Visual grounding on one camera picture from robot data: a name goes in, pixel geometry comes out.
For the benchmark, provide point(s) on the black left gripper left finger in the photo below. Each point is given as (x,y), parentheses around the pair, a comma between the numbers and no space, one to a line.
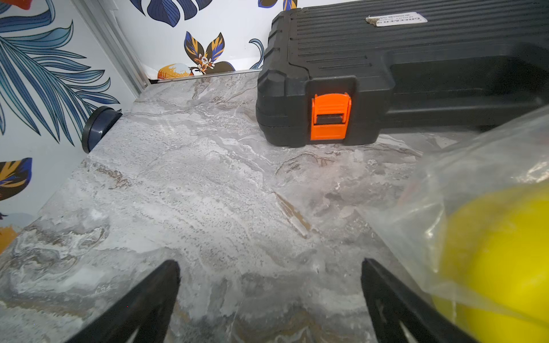
(143,314)

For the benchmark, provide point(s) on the black plastic tool case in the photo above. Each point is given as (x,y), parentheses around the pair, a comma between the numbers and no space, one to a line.
(345,72)

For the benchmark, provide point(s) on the clear zip-top bag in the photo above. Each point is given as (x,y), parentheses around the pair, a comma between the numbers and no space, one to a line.
(414,226)

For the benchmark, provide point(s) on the dark round wall fixture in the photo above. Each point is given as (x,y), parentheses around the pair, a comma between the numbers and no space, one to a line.
(98,124)

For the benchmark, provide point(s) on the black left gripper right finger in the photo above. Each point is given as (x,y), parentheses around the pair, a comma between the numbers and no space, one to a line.
(396,310)

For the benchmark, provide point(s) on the yellow banana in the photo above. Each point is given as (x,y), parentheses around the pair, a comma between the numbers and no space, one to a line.
(497,247)

